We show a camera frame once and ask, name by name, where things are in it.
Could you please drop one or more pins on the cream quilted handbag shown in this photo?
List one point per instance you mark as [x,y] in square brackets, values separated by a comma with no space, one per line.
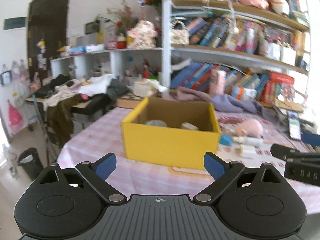
[179,33]

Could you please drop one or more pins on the blue tissue pack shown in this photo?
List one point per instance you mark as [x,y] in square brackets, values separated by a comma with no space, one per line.
[225,140]

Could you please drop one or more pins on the brown envelope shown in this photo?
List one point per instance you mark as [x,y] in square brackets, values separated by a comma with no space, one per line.
[289,106]

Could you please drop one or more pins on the black smartphone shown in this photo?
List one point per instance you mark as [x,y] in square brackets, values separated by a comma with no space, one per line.
[294,125]

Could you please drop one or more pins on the cream eraser block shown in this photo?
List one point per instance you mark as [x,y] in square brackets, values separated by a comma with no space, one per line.
[189,126]

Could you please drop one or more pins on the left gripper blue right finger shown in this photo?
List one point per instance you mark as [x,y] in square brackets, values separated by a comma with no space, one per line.
[224,175]

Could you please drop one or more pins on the red dictionary book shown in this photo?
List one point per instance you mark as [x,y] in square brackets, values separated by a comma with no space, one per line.
[281,78]

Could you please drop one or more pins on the white spray bottle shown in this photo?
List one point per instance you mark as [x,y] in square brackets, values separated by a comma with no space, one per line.
[256,142]

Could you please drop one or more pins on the chessboard wooden box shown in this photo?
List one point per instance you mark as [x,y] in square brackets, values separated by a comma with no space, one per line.
[129,101]

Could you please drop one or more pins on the white bookshelf frame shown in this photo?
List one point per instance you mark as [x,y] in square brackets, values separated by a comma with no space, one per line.
[215,55]

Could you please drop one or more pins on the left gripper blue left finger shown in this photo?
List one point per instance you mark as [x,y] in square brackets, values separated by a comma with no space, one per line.
[96,174]

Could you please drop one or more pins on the pink floral figurine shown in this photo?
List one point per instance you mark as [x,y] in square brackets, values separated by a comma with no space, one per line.
[142,36]

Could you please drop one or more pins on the orange blue white box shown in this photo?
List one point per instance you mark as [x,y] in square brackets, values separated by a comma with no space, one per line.
[246,94]

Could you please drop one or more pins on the yellow tape roll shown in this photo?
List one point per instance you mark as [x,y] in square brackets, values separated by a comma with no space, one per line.
[157,123]

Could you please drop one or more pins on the purple pink cloth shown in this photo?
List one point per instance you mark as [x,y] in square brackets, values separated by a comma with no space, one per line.
[225,103]

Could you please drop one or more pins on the pile of clothes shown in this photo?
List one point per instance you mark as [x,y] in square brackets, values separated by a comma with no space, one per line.
[58,106]

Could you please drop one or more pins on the black trash bin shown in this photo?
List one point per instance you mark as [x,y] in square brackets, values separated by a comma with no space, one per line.
[30,161]

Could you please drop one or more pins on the white pen holder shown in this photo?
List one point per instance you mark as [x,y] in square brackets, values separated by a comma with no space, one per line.
[288,55]

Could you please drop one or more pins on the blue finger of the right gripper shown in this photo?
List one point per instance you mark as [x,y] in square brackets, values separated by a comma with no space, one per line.
[311,139]

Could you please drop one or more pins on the yellow cardboard box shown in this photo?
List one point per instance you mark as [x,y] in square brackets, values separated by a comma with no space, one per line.
[171,145]

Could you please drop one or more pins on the panda plush toy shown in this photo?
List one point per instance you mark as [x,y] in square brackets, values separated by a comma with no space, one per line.
[280,7]

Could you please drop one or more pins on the pink cylinder device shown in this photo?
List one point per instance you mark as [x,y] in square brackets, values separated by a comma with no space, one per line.
[217,82]

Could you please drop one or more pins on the pink plush pig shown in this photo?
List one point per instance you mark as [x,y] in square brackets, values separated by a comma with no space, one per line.
[250,128]

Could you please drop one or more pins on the tissue box with tissues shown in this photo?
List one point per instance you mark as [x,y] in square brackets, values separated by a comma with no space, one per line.
[147,87]

